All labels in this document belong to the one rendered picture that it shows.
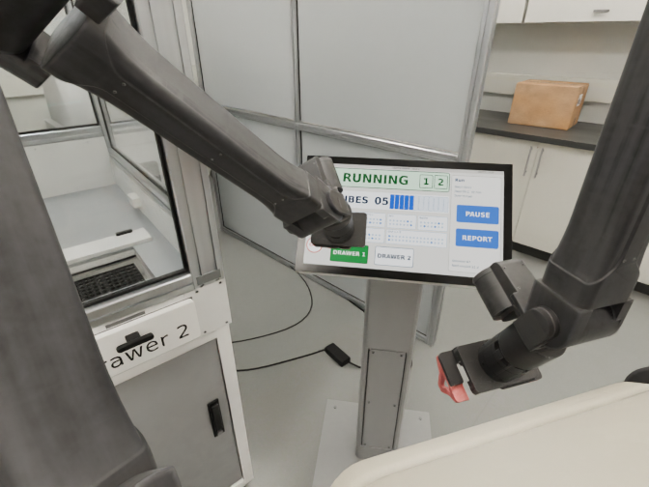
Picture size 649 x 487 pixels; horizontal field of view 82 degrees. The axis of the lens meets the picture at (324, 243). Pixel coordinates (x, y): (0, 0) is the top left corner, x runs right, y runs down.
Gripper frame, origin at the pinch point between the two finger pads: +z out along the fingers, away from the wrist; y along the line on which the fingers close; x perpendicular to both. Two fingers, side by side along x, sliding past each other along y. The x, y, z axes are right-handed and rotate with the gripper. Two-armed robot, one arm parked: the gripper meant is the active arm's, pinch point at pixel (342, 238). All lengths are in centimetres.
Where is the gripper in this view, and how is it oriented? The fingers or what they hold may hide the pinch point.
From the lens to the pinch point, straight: 79.0
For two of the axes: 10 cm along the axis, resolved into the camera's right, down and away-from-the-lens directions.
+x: -0.8, 9.8, -1.7
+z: 1.1, 1.8, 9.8
